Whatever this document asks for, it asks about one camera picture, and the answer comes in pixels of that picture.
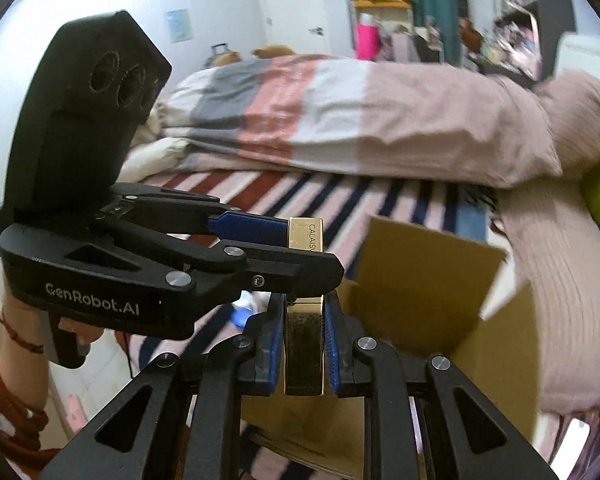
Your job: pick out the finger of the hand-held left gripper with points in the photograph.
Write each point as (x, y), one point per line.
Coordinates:
(290, 270)
(250, 226)

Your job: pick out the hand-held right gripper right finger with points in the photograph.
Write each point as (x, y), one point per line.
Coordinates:
(334, 355)

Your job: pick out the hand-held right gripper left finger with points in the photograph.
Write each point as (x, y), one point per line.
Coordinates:
(276, 355)

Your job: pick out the gold rectangular box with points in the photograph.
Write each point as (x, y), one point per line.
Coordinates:
(304, 340)

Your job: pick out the brown cardboard box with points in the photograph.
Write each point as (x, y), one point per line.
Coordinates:
(420, 285)

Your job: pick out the person's left forearm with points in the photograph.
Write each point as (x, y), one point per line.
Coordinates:
(15, 380)

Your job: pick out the person's left hand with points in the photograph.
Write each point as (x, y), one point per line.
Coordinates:
(17, 310)

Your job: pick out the blue white object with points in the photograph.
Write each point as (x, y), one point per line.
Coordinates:
(242, 316)

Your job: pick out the cream blanket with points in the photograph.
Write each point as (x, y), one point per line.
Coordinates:
(152, 152)

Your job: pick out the striped bed sheet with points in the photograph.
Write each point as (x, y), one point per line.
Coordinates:
(330, 200)

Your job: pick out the pink grey striped duvet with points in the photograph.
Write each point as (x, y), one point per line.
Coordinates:
(360, 115)

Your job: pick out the brown plush toy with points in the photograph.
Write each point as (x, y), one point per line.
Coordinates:
(272, 51)

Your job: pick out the pink bottle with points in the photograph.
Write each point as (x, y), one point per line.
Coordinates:
(367, 40)

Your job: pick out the white door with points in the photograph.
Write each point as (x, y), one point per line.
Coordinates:
(300, 10)

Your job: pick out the pink knit blanket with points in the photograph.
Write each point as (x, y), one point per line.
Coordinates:
(560, 280)

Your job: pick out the yellow white cabinet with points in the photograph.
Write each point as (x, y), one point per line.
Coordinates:
(382, 10)

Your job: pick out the cluttered shelf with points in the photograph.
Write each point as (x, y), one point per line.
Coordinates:
(517, 15)

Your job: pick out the light blue wall poster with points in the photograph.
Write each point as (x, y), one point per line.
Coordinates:
(180, 25)

